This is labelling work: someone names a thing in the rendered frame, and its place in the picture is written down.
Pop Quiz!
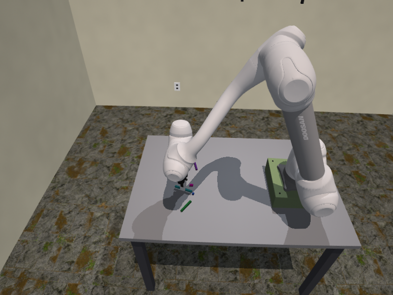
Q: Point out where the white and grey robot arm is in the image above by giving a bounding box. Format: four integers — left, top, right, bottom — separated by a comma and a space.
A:
163, 26, 339, 217

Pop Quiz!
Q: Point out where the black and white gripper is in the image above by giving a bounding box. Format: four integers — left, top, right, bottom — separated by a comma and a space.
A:
178, 175, 188, 191

